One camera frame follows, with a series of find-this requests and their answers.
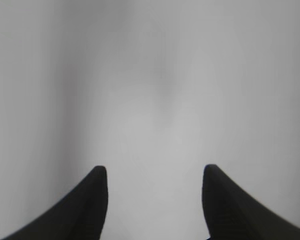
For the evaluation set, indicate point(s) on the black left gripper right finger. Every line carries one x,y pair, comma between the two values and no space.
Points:
232,214

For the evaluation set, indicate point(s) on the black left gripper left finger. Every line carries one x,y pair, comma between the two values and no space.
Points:
79,215

